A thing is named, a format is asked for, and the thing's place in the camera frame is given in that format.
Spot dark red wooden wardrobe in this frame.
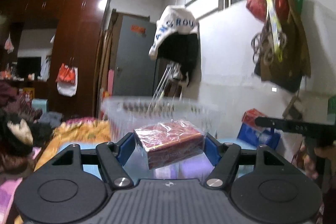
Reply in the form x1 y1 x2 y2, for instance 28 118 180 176
1 0 109 117

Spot red and white hanging bag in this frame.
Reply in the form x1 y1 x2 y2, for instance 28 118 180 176
56 64 78 97

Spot teal tissue box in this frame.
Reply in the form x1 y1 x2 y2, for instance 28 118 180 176
31 98 49 113

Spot white plastic lattice basket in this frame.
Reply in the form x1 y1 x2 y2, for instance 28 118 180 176
100 96 221 142

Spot red plastic hanging bag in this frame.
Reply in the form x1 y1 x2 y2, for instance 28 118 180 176
246 0 267 23

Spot red box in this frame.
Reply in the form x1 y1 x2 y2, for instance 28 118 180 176
134 119 206 170

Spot brown hanging bags bundle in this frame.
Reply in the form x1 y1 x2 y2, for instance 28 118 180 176
251 0 311 93

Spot black hanging garment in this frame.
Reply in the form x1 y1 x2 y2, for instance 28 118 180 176
157 32 200 86

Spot metal crutches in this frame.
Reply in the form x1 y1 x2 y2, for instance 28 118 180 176
147 62 182 112

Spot black television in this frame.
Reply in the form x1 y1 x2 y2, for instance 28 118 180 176
17 57 42 79

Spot blue shopping bag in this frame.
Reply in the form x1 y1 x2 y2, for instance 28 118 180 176
237 123 281 150

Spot grey metal door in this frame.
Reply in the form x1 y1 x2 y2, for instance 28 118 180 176
110 15 157 97

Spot person's right hand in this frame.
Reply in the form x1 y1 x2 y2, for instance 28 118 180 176
303 145 335 179

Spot white cap-like bag with lettering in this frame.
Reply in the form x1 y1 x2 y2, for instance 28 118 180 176
149 5 198 60

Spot pile of dark clothes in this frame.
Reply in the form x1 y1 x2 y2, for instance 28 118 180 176
1 81 63 174

